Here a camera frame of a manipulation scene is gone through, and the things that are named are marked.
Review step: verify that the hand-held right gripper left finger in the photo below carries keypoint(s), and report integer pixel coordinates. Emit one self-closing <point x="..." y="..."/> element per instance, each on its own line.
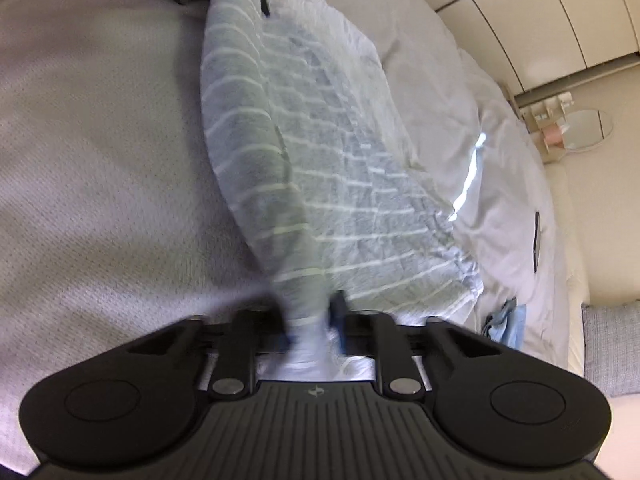
<point x="267" y="332"/>

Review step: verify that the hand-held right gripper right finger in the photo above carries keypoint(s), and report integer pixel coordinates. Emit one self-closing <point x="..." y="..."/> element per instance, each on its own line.
<point x="340" y="325"/>

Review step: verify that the striped shirt with yellow collar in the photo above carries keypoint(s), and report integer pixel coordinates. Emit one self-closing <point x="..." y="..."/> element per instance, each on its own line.
<point x="300" y="135"/>

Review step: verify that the light blue cloth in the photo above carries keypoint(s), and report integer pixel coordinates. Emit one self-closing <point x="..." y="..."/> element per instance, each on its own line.
<point x="515" y="325"/>

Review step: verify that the white bed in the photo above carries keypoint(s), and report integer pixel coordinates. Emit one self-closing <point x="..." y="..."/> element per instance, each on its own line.
<point x="100" y="160"/>

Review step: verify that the black slim object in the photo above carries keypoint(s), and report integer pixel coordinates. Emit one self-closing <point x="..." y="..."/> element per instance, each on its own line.
<point x="537" y="240"/>

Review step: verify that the white duvet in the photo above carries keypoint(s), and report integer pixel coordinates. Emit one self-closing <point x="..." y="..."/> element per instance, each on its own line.
<point x="450" y="110"/>

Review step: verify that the cream wardrobe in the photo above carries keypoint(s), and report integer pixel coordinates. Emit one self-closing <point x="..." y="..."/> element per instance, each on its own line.
<point x="525" y="10"/>

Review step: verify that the cream headboard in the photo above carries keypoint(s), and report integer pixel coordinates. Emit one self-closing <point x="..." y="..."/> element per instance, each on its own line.
<point x="600" y="235"/>

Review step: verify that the grey pillow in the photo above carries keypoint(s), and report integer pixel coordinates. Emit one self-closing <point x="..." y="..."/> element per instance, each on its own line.
<point x="615" y="350"/>

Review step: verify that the pink small container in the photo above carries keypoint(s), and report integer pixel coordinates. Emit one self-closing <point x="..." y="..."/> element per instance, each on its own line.
<point x="552" y="135"/>

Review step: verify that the white bedside shelf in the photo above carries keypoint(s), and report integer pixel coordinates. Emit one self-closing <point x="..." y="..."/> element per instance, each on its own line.
<point x="545" y="110"/>

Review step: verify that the round mirror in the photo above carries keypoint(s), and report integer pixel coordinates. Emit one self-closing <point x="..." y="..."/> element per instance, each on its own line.
<point x="590" y="130"/>

